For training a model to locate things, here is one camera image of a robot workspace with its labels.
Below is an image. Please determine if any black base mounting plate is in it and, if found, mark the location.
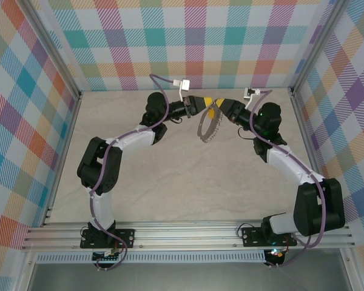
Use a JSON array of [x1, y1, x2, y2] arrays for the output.
[[79, 229, 136, 249], [241, 226, 298, 247]]

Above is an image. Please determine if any grey metal panel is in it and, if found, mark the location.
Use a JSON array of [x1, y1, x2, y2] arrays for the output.
[[27, 262, 352, 291]]

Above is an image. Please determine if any purple cable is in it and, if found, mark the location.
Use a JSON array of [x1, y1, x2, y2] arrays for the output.
[[249, 89, 328, 269], [90, 73, 177, 272]]

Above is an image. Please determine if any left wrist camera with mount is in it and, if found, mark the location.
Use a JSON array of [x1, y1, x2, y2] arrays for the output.
[[172, 78, 191, 104]]

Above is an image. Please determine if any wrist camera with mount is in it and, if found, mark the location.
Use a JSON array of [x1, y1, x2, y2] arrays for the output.
[[243, 87, 263, 109], [172, 78, 191, 104]]

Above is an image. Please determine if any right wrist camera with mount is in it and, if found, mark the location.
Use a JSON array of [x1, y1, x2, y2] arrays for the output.
[[243, 87, 263, 109]]

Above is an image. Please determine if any aluminium side rail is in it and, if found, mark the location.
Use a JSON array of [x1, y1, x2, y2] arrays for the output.
[[39, 90, 83, 228], [290, 89, 337, 224]]

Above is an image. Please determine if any aluminium frame post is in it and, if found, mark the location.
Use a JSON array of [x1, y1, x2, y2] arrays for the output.
[[289, 0, 354, 95], [17, 0, 83, 100]]

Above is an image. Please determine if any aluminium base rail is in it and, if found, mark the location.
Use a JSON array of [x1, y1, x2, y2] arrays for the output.
[[21, 220, 356, 251]]

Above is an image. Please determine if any electronics board with wires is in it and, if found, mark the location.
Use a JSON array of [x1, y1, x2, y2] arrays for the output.
[[92, 250, 124, 263], [265, 247, 288, 265]]

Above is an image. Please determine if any white slotted cable duct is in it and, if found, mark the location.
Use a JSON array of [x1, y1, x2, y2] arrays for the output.
[[36, 250, 266, 264]]

